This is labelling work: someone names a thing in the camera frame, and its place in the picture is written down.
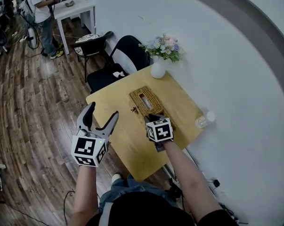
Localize person's black shirt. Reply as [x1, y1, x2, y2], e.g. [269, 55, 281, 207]
[84, 191, 240, 226]

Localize woven wicker box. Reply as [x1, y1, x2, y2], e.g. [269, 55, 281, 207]
[128, 86, 166, 118]

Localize person's right forearm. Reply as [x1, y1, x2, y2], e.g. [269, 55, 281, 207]
[163, 140, 222, 224]

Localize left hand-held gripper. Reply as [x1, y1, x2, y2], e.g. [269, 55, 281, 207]
[71, 101, 120, 168]

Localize white table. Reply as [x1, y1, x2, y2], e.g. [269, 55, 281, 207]
[53, 0, 96, 56]

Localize pastel flower bouquet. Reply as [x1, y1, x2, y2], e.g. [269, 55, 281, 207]
[138, 33, 187, 64]

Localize clear plastic bottle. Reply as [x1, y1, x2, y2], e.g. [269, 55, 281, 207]
[194, 111, 216, 129]

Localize person's left forearm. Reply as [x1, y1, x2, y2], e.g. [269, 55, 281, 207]
[72, 165, 103, 222]

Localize person's blue jeans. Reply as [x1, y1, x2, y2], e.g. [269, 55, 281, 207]
[98, 174, 180, 213]

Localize black padded chair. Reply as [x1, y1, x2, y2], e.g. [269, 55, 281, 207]
[86, 35, 150, 94]

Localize person's white shoe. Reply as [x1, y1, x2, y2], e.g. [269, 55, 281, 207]
[111, 172, 122, 184]

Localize white ceramic vase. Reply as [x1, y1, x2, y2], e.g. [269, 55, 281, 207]
[150, 55, 167, 80]

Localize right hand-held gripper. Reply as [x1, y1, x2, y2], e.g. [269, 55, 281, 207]
[143, 113, 175, 153]

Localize black floor cable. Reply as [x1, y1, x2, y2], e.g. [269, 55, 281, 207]
[62, 190, 76, 226]

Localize black chair with patterned cushion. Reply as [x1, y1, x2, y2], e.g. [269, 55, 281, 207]
[70, 31, 114, 82]

